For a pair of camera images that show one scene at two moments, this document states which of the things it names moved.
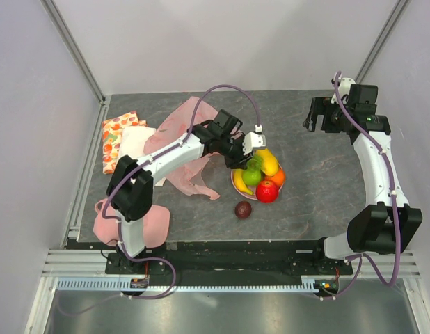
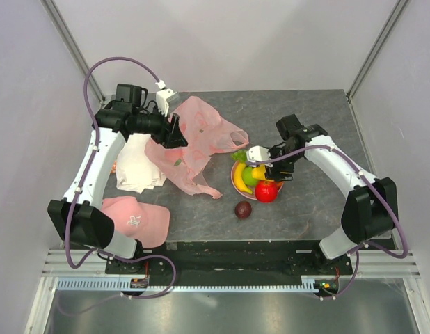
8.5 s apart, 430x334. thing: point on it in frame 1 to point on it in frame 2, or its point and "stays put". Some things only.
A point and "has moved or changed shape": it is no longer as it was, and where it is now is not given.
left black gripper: (240, 161) to (168, 130)
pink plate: (252, 188) stays put
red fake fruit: (266, 191) stays put
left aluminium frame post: (74, 49) stays put
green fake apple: (252, 177) stays put
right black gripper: (322, 106) to (273, 172)
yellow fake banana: (241, 182) stays put
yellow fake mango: (268, 163) has moved or changed shape
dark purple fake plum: (243, 209) stays put
